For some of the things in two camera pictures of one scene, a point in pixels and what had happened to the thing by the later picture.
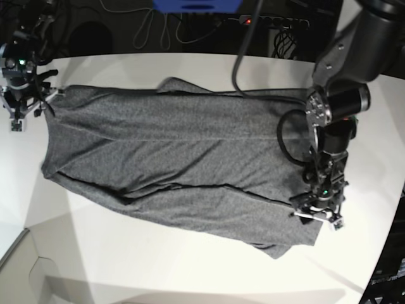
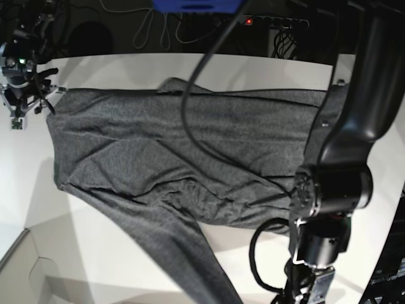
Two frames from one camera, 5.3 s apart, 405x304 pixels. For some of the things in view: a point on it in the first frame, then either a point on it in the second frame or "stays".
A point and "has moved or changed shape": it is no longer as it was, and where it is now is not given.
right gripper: [323, 202] → [305, 283]
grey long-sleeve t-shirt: [209, 161] has moved or changed shape
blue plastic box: [197, 6] stays
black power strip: [273, 22] stays
